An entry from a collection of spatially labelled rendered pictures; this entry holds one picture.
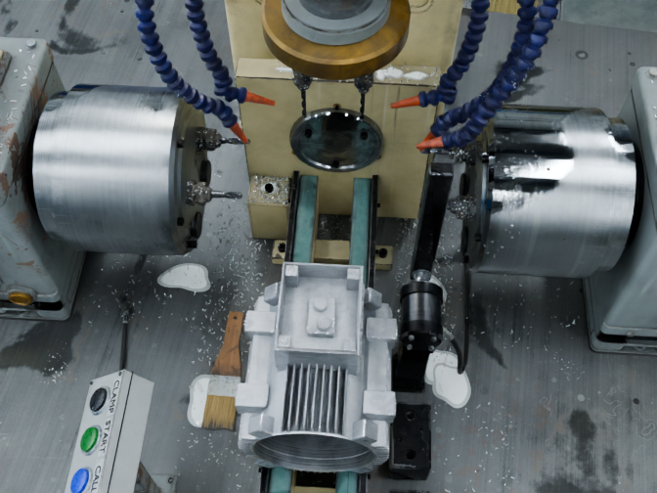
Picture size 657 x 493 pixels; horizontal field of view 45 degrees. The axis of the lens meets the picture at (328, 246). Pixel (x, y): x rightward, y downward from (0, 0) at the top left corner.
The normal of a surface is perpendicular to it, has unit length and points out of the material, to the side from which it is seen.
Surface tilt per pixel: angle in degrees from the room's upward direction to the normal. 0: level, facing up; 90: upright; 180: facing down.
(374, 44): 0
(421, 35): 90
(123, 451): 50
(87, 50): 0
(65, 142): 21
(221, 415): 2
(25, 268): 90
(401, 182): 90
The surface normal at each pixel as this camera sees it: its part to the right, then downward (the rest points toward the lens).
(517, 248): -0.06, 0.71
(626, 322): -0.07, 0.84
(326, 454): -0.16, -0.53
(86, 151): -0.03, -0.13
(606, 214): -0.04, 0.26
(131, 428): 0.77, -0.29
